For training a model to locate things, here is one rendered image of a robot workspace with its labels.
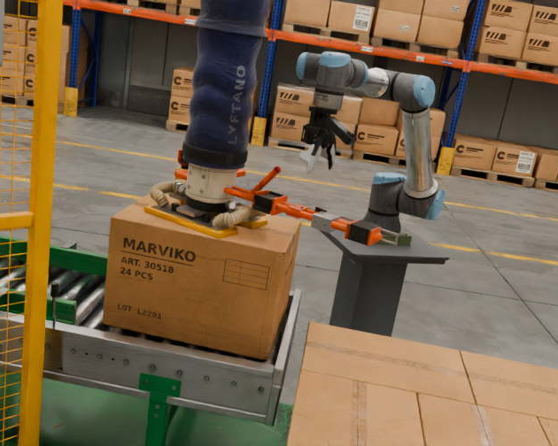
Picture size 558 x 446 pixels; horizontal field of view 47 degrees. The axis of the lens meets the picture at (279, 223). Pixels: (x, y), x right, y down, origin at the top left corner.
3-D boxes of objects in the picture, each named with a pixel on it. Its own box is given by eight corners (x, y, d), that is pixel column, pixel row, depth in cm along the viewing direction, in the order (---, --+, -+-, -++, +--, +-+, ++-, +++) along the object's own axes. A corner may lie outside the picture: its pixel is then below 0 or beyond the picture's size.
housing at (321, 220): (309, 226, 206) (312, 213, 205) (319, 223, 212) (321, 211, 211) (329, 234, 203) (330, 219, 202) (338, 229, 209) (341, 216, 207)
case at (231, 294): (101, 324, 229) (110, 217, 217) (143, 284, 267) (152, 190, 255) (267, 361, 221) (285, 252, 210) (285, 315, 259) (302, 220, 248)
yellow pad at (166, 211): (143, 211, 228) (144, 197, 227) (162, 207, 237) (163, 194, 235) (219, 240, 212) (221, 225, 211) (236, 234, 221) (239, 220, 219)
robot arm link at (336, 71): (358, 56, 199) (343, 53, 191) (350, 96, 202) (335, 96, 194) (331, 51, 204) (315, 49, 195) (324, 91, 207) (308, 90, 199)
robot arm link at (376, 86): (378, 70, 270) (295, 45, 213) (406, 73, 264) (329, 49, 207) (372, 97, 272) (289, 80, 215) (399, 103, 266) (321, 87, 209)
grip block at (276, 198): (250, 209, 216) (252, 192, 214) (266, 204, 224) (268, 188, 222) (270, 216, 212) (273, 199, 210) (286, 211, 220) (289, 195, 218)
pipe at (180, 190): (148, 201, 229) (149, 185, 227) (193, 191, 250) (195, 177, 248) (224, 228, 213) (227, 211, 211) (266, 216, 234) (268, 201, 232)
